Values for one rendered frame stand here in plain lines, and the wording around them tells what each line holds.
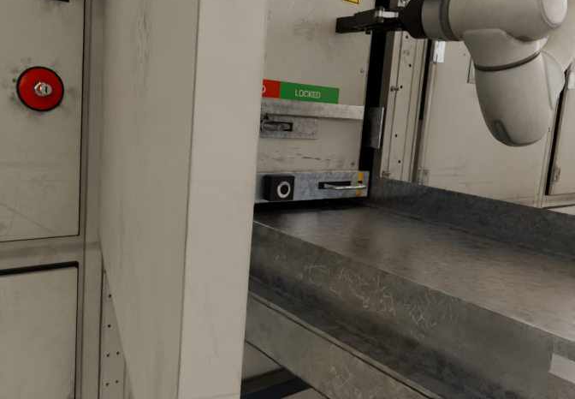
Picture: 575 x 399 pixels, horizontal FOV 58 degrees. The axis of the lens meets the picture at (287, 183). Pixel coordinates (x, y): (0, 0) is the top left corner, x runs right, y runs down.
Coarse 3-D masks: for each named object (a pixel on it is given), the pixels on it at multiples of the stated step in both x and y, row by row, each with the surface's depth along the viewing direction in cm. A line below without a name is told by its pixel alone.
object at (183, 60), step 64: (128, 0) 45; (192, 0) 22; (256, 0) 22; (128, 64) 44; (192, 64) 22; (256, 64) 22; (128, 128) 43; (192, 128) 22; (256, 128) 23; (128, 192) 42; (192, 192) 22; (128, 256) 41; (192, 256) 23; (128, 320) 41; (192, 320) 23; (192, 384) 24
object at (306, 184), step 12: (264, 180) 102; (300, 180) 108; (312, 180) 110; (324, 180) 112; (336, 180) 114; (348, 180) 117; (300, 192) 108; (312, 192) 110; (324, 192) 113; (336, 192) 115; (348, 192) 117
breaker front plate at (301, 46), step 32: (288, 0) 100; (320, 0) 105; (288, 32) 101; (320, 32) 106; (288, 64) 103; (320, 64) 108; (352, 64) 113; (352, 96) 115; (320, 128) 110; (352, 128) 116; (288, 160) 106; (320, 160) 112; (352, 160) 118
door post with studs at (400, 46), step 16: (400, 0) 114; (400, 32) 116; (400, 48) 117; (384, 64) 120; (400, 64) 117; (384, 80) 120; (400, 80) 118; (384, 96) 121; (400, 96) 119; (384, 112) 123; (400, 112) 120; (384, 128) 118; (400, 128) 121; (384, 144) 119; (400, 144) 122; (384, 160) 120; (400, 160) 123; (384, 176) 120
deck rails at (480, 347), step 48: (384, 192) 118; (432, 192) 108; (288, 240) 57; (528, 240) 93; (288, 288) 57; (336, 288) 51; (384, 288) 47; (432, 288) 43; (384, 336) 47; (432, 336) 43; (480, 336) 39; (528, 336) 36; (480, 384) 39; (528, 384) 37
